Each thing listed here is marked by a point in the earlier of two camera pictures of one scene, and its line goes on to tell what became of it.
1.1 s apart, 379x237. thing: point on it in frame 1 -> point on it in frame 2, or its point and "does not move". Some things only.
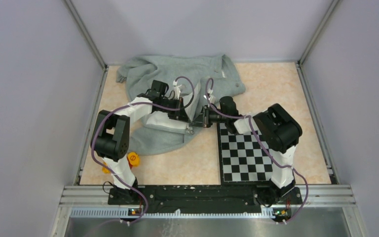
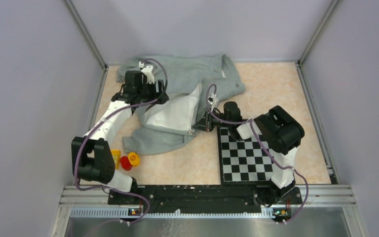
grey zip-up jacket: x=198 y=80 does not move
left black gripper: x=180 y=114 -> x=161 y=96
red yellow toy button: x=132 y=159 does not move
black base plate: x=207 y=199 does not move
